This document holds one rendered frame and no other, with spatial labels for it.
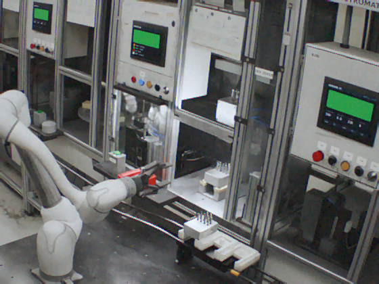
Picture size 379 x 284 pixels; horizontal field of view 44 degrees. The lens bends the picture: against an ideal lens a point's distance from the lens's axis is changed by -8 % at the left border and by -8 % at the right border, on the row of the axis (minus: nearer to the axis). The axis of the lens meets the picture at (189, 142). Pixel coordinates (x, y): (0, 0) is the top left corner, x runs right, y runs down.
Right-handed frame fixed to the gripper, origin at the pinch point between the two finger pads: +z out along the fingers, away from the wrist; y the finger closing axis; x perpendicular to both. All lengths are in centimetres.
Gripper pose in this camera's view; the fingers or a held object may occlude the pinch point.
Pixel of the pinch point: (165, 174)
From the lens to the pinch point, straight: 222.9
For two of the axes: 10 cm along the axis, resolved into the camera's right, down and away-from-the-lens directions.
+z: 6.9, -2.0, 7.0
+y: 1.0, -9.3, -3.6
